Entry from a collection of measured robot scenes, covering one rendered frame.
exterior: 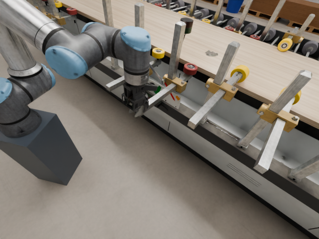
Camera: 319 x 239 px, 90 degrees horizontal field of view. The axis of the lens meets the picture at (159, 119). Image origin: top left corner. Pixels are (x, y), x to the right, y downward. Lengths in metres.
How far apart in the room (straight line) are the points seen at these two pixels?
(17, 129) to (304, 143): 1.51
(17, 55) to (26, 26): 0.48
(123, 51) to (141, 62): 0.06
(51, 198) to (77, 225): 0.30
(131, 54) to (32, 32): 0.24
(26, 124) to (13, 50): 0.37
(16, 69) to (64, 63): 0.60
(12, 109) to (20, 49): 0.29
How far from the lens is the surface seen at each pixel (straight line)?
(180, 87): 0.89
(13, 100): 1.04
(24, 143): 1.11
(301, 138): 1.11
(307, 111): 1.04
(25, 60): 1.04
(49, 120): 1.17
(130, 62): 0.54
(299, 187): 1.00
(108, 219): 1.42
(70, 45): 0.49
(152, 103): 0.77
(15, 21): 0.57
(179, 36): 0.80
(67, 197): 1.54
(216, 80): 0.77
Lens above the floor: 1.38
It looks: 49 degrees down
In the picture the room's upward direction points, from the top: 8 degrees clockwise
